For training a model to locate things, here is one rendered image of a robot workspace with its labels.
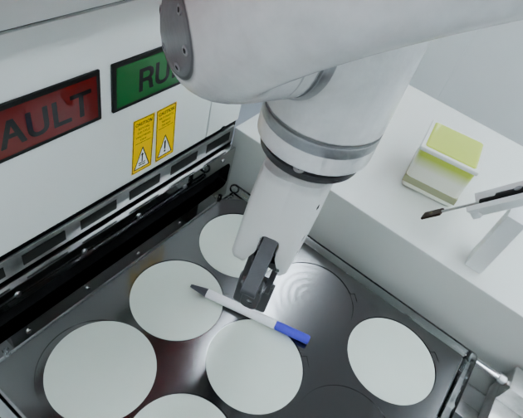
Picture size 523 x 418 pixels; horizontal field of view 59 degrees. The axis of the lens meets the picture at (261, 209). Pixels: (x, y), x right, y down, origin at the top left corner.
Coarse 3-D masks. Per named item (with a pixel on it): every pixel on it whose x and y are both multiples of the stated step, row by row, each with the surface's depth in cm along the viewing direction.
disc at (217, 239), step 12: (228, 216) 59; (240, 216) 60; (204, 228) 57; (216, 228) 58; (228, 228) 58; (204, 240) 56; (216, 240) 56; (228, 240) 57; (204, 252) 55; (216, 252) 55; (228, 252) 56; (216, 264) 54; (228, 264) 54; (240, 264) 55
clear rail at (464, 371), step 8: (464, 360) 52; (472, 360) 52; (464, 368) 51; (472, 368) 52; (456, 376) 51; (464, 376) 50; (456, 384) 50; (464, 384) 50; (448, 392) 49; (456, 392) 49; (448, 400) 48; (456, 400) 48; (440, 408) 48; (448, 408) 47; (456, 408) 48; (440, 416) 47; (448, 416) 47
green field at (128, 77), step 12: (144, 60) 40; (156, 60) 41; (120, 72) 39; (132, 72) 40; (144, 72) 41; (156, 72) 42; (168, 72) 44; (120, 84) 39; (132, 84) 41; (144, 84) 42; (156, 84) 43; (168, 84) 45; (120, 96) 40; (132, 96) 41; (144, 96) 43
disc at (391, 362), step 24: (360, 336) 51; (384, 336) 52; (408, 336) 53; (360, 360) 49; (384, 360) 50; (408, 360) 51; (432, 360) 51; (384, 384) 48; (408, 384) 49; (432, 384) 49
